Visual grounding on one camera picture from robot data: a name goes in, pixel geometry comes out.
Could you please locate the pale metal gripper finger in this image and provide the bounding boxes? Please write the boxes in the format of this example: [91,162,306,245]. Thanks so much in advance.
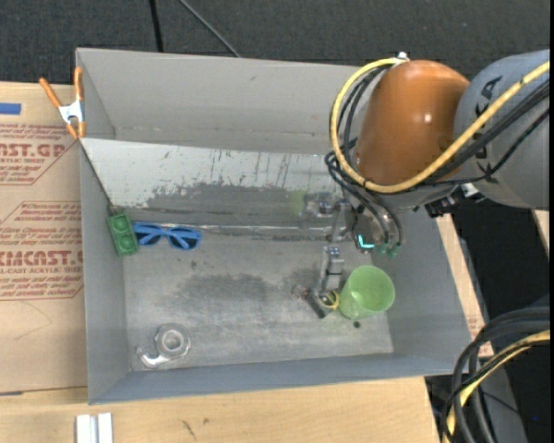
[298,190,343,223]
[319,245,346,295]

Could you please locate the dark tool with yellow band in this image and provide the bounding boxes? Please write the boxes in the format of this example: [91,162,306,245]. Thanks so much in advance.
[291,284,342,320]

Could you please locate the green plastic cup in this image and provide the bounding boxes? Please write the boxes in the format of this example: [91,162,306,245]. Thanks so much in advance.
[337,265,396,320]

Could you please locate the grey metal bin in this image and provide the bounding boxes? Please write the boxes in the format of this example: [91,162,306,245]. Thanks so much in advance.
[73,47,475,406]

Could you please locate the blue sunglasses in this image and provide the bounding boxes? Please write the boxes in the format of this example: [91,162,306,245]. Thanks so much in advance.
[132,221,204,251]

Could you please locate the green toy brick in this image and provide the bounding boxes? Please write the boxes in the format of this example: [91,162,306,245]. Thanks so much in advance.
[106,211,138,257]

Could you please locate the brown cardboard board red print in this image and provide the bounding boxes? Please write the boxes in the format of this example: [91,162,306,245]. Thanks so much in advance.
[0,79,90,399]

